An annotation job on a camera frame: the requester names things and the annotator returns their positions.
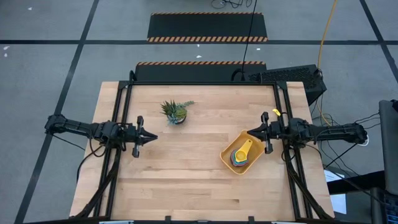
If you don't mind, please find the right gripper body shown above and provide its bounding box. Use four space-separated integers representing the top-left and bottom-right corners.
261 112 292 154

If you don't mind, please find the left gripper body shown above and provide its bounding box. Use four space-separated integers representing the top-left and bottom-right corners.
124 116 144 158

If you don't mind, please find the yellow plastic basket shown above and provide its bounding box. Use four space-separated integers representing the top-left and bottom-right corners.
220 129 266 175

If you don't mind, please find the small yellow measuring cup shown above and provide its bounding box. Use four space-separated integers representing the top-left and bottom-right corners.
234 139 254 163

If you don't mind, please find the green measuring cup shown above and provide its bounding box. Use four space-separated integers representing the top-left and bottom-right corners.
233 149 250 166

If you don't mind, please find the large indigo measuring cup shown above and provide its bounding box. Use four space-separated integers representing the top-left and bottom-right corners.
229 149 250 168

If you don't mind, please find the red measuring cup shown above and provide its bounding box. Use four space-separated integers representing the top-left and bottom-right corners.
231 149 250 167

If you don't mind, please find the succulent plant in black pot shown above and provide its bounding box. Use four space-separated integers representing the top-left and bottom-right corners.
159 98 195 126

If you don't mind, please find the black perforated computer case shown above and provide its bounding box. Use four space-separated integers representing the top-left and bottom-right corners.
247 64 328 106

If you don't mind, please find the black hazard-striped floor ramp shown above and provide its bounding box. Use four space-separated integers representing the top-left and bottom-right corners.
134 61 267 83
146 12 269 43

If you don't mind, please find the white paper sheet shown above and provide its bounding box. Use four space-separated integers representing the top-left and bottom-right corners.
323 169 348 215

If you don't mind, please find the black side desk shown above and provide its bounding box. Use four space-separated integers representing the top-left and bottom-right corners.
326 170 398 224

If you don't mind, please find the grey panel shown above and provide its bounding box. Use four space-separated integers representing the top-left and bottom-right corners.
378 99 398 196

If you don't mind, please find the black aluminium table frame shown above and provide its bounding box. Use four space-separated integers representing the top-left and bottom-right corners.
70 80 336 222

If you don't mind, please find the black hanging cable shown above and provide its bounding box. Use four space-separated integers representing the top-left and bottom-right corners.
241 0 259 81

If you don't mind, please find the white power cable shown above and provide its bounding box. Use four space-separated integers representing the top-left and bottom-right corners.
357 133 370 147

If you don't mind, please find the yellow hanging cable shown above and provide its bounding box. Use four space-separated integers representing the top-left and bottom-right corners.
317 0 338 72

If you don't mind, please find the coiled black floor cable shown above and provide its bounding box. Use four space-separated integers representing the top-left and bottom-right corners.
210 0 253 9

